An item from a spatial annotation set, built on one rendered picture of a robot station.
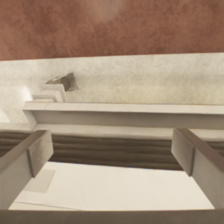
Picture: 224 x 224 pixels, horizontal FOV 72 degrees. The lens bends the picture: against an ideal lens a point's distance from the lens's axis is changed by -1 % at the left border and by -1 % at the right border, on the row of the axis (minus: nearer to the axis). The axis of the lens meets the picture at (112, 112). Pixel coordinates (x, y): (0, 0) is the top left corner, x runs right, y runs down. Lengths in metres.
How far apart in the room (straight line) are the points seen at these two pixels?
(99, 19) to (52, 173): 0.80
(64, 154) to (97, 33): 0.64
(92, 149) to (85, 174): 0.44
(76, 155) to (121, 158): 0.19
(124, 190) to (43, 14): 0.94
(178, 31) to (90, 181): 0.84
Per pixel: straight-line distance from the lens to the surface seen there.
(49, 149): 0.17
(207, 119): 0.76
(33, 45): 1.10
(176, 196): 0.24
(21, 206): 0.26
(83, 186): 0.24
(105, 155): 0.65
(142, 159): 0.65
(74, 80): 1.03
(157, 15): 0.91
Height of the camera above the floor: 0.91
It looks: 51 degrees down
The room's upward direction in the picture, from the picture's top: 169 degrees counter-clockwise
